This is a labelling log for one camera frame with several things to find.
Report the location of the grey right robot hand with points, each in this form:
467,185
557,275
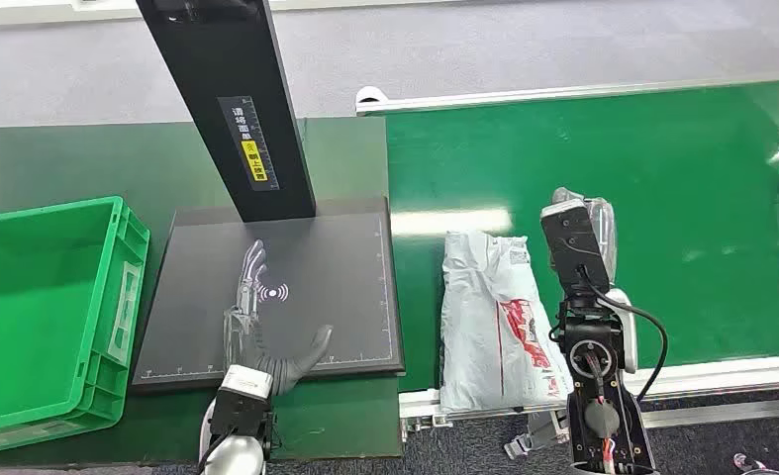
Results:
604,229

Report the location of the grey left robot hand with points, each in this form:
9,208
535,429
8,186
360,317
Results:
284,370

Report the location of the white package red print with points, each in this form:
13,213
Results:
487,314

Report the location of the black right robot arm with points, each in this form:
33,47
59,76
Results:
599,406

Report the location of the black weighing platform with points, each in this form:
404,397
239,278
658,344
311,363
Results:
323,314

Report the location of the green conveyor belt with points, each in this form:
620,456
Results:
625,164

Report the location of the metal conveyor hinge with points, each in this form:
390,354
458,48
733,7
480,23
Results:
422,423

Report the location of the clear crate label pocket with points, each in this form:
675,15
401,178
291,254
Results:
121,314

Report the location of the black yellow ruler sticker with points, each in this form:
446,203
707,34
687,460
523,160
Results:
251,141

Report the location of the green plastic crate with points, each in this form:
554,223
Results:
35,295

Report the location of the white conveyor roller cap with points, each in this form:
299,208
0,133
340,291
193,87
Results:
369,97

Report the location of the dark green table mat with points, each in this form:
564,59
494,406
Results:
68,164

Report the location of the black scale column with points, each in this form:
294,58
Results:
231,65

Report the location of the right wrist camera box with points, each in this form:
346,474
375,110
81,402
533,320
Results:
572,249

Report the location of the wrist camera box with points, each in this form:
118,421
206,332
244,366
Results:
241,406
572,249

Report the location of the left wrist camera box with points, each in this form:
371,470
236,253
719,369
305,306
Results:
241,406

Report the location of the aluminium conveyor side rail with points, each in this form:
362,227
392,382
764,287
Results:
559,92
723,377

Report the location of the grey metal bracket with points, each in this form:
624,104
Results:
533,433

